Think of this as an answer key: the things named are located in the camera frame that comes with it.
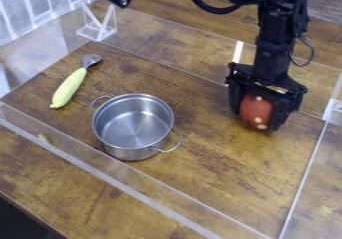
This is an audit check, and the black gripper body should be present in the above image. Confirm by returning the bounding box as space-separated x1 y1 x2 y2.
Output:
226 39 307 97

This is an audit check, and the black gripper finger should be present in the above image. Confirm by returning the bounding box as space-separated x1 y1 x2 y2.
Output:
228 81 247 115
268 94 303 131

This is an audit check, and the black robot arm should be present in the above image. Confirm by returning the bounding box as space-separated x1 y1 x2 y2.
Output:
105 0 308 131

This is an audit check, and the yellow-green handled spoon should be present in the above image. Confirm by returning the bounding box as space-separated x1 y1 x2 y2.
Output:
49 54 101 109

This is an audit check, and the red plush mushroom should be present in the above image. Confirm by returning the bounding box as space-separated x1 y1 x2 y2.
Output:
239 93 274 130

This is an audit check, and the clear acrylic front barrier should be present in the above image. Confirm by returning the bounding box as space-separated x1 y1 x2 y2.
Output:
0 102 270 239

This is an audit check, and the clear acrylic triangle stand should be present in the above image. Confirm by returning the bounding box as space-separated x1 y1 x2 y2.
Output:
76 5 117 42

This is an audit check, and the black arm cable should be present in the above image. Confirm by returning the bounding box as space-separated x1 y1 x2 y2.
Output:
286 32 316 68

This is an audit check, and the silver steel pot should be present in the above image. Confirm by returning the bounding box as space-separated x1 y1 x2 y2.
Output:
89 93 183 161

